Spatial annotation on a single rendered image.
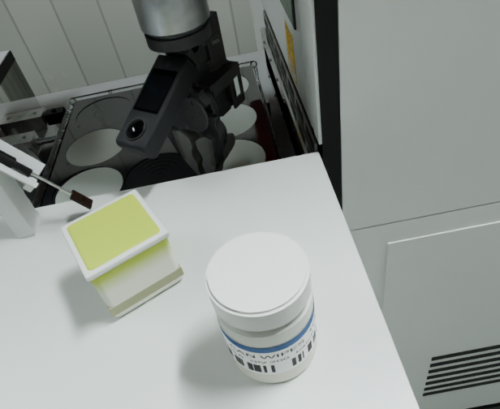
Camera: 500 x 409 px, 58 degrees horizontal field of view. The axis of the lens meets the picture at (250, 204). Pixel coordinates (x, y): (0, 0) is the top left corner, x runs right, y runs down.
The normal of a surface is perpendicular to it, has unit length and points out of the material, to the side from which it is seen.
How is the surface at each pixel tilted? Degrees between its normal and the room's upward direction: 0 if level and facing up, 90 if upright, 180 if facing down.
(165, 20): 89
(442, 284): 90
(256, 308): 0
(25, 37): 90
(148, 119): 27
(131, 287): 90
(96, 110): 0
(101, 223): 0
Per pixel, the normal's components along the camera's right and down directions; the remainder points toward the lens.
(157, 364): -0.15, -0.72
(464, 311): 0.12, 0.67
